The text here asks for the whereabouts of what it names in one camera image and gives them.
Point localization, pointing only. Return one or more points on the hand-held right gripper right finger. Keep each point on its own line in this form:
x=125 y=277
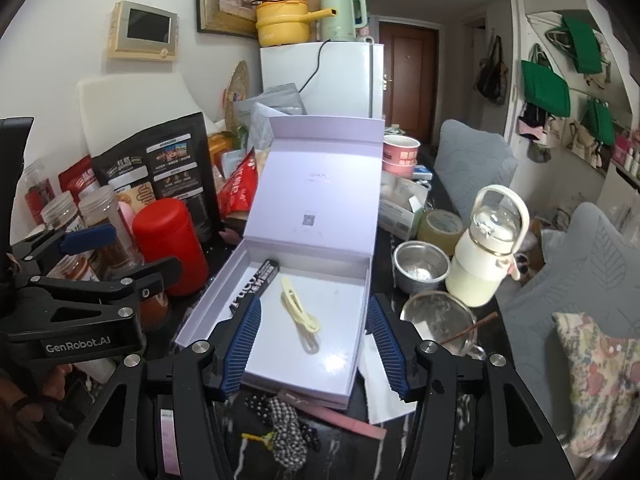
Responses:
x=387 y=345

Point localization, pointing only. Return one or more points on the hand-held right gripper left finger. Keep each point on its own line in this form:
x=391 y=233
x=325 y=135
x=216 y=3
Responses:
x=242 y=345

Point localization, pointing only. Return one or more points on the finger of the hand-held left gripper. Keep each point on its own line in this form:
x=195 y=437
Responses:
x=150 y=280
x=87 y=239

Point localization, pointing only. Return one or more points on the glass mug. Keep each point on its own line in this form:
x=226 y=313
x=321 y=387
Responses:
x=440 y=317

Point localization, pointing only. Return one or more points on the black printed tube pack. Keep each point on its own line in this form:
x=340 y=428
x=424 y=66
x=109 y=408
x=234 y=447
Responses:
x=255 y=285

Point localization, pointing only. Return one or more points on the pale yellow hair clip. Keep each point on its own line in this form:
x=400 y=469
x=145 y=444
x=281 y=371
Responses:
x=295 y=305

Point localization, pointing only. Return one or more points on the long pink box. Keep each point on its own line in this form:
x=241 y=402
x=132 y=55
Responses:
x=340 y=417

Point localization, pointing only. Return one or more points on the checkered hair scrunchie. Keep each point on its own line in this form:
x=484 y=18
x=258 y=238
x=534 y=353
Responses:
x=290 y=430

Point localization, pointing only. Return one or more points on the lilac gift box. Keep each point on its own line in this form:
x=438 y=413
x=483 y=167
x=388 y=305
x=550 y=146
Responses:
x=320 y=185

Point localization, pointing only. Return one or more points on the person's left hand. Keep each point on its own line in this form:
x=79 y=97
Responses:
x=25 y=407

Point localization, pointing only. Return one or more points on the group of clear spice jars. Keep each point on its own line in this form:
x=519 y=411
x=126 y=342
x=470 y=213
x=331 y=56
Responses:
x=105 y=220

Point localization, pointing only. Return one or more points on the red canister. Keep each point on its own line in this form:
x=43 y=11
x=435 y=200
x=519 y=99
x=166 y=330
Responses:
x=170 y=245

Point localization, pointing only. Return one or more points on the white paper napkin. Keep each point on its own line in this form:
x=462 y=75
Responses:
x=385 y=405

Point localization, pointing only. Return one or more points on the red foil packet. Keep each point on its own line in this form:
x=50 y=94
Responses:
x=77 y=177

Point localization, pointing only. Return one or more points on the steel bowl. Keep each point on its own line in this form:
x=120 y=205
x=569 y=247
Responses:
x=420 y=267

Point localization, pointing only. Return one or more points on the stirring stick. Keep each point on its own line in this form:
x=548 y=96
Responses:
x=475 y=325

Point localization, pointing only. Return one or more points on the black snack bag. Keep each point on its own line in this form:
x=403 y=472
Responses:
x=165 y=160

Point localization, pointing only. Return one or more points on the clear tape roll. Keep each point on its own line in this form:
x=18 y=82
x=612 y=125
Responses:
x=440 y=227

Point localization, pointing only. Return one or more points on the red snack bag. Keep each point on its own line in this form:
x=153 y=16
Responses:
x=240 y=185

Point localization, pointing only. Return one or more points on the white green carton box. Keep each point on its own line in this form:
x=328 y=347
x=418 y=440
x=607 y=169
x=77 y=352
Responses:
x=395 y=210

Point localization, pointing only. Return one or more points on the white board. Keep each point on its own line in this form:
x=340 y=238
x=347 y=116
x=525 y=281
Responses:
x=135 y=105

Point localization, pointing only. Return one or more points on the orange packet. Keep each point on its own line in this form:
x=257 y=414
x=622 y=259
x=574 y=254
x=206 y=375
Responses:
x=220 y=150

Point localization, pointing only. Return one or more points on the small blue white pack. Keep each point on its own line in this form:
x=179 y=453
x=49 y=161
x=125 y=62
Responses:
x=422 y=174

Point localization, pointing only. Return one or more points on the pink paper bowl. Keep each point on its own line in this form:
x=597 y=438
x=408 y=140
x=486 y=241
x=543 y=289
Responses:
x=395 y=170
x=400 y=150

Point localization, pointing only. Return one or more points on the grey padded chair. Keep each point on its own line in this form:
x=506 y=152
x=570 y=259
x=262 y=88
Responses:
x=470 y=165

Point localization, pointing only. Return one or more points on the woven straw fan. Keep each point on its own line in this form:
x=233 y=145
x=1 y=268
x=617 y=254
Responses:
x=239 y=90

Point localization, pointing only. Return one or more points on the grey leaf pattern chair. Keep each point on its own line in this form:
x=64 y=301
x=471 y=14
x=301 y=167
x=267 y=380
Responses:
x=590 y=270

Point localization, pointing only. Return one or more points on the floral cloth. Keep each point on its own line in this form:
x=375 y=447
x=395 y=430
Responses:
x=605 y=385

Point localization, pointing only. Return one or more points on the grey mailer bag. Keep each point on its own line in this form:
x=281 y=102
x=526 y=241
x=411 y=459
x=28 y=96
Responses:
x=280 y=100

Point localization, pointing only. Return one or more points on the pink hanging bag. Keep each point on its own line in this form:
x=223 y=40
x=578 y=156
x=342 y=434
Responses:
x=532 y=122

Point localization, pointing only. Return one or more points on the brown door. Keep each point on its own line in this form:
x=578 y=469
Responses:
x=410 y=80

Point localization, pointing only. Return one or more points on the white fridge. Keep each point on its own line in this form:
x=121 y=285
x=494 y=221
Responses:
x=345 y=80

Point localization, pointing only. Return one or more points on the yellow pot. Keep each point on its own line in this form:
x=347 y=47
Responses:
x=280 y=25

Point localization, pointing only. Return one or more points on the dark hanging bag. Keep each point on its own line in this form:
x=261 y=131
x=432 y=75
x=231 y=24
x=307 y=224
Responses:
x=492 y=77

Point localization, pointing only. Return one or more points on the green tote bag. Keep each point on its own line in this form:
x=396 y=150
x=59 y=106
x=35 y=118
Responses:
x=545 y=90
x=582 y=45
x=600 y=122

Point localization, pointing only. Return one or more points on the row of bottles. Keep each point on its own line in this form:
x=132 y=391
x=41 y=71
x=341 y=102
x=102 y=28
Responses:
x=627 y=155

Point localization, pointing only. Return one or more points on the green electric kettle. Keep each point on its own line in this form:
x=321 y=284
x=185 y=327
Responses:
x=340 y=17

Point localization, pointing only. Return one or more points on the wall intercom panel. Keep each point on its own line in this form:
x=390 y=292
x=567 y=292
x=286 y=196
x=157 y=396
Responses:
x=145 y=27

